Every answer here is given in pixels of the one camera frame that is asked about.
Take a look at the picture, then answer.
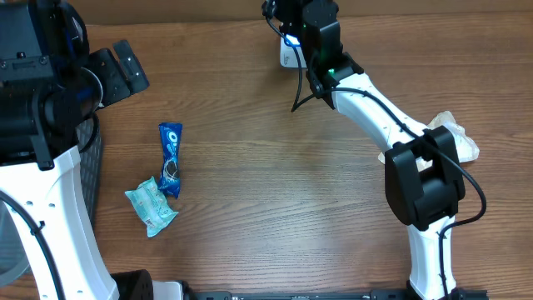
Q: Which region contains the blue Oreo packet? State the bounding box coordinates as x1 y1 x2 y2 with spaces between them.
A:
158 122 182 198

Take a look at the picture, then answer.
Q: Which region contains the teal snack packet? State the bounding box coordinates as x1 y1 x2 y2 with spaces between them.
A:
124 177 178 238

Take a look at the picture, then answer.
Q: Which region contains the beige pastry snack bag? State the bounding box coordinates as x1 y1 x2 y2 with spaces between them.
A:
363 111 480 164

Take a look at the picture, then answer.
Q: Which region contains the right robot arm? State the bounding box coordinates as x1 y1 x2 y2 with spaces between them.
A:
262 1 465 299

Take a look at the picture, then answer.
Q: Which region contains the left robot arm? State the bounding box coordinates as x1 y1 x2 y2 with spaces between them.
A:
1 1 184 299

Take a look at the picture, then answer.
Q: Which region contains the white barcode scanner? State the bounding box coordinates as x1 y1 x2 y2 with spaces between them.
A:
280 35 306 69

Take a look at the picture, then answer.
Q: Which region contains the cardboard back board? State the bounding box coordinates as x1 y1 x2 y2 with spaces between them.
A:
69 0 532 25

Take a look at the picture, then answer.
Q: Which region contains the black camera cable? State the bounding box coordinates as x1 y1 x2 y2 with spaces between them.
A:
262 0 488 300

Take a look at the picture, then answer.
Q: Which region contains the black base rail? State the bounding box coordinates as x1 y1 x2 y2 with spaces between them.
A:
191 287 489 300

